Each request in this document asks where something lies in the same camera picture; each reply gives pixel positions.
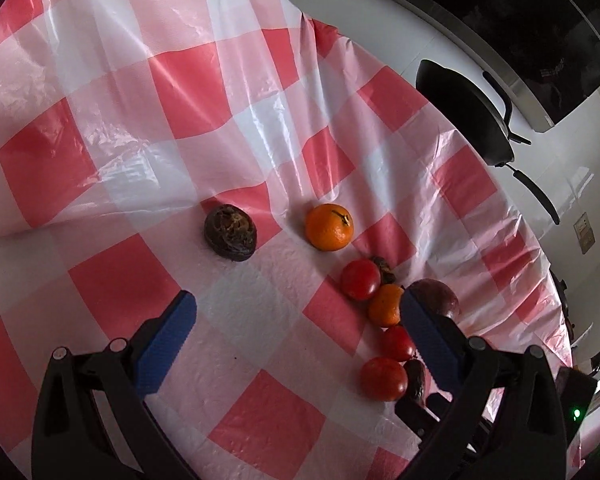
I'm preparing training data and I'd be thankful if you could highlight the small red tomato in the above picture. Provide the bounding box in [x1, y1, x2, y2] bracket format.
[377, 325, 416, 362]

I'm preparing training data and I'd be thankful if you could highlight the dark purple round passionfruit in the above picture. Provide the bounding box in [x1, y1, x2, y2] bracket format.
[407, 278, 460, 318]

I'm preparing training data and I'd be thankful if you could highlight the orange tangerine with stem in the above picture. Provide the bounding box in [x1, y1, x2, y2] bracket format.
[304, 204, 354, 252]

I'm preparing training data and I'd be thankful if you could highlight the wrinkled dark passionfruit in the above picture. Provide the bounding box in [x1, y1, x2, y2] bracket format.
[204, 204, 258, 262]

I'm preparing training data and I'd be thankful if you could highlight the small dark fruit behind tomatoes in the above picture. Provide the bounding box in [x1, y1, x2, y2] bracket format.
[370, 256, 396, 285]

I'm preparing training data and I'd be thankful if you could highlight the black wok pan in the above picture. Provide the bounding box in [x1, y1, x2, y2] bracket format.
[416, 60, 560, 226]

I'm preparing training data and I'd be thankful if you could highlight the red white checkered tablecloth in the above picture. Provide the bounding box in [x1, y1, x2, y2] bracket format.
[0, 0, 572, 479]

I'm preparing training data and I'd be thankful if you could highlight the black range hood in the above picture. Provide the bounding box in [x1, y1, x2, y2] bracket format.
[394, 0, 600, 132]

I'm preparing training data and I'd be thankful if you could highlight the wall power outlet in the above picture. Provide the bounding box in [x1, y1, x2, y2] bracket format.
[573, 212, 596, 255]

